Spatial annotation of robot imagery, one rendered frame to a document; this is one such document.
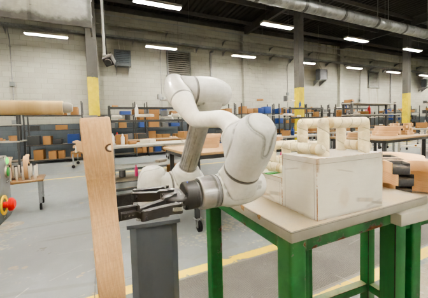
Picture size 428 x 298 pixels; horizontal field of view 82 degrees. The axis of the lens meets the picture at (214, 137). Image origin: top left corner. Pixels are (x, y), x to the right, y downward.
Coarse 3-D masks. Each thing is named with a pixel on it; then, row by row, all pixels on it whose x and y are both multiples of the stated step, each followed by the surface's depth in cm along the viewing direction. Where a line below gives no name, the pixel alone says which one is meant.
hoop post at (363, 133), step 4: (368, 124) 75; (360, 128) 76; (364, 128) 75; (368, 128) 75; (360, 132) 76; (364, 132) 75; (368, 132) 75; (360, 136) 76; (364, 136) 75; (368, 136) 75; (360, 140) 76; (364, 140) 75; (368, 140) 75; (360, 144) 76; (364, 144) 75; (368, 144) 75; (360, 148) 76; (364, 148) 75; (368, 148) 75; (360, 152) 76; (364, 152) 76; (368, 152) 76
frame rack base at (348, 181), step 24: (288, 168) 77; (312, 168) 68; (336, 168) 69; (360, 168) 73; (288, 192) 78; (312, 192) 68; (336, 192) 69; (360, 192) 73; (312, 216) 69; (336, 216) 70
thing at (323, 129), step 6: (318, 126) 70; (324, 126) 68; (318, 132) 70; (324, 132) 69; (318, 138) 70; (324, 138) 69; (318, 144) 70; (324, 144) 69; (318, 156) 70; (324, 156) 69
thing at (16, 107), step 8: (0, 104) 51; (8, 104) 52; (16, 104) 53; (24, 104) 53; (32, 104) 54; (40, 104) 54; (48, 104) 55; (56, 104) 56; (0, 112) 52; (8, 112) 52; (16, 112) 53; (24, 112) 54; (32, 112) 54; (40, 112) 55; (48, 112) 55; (56, 112) 56
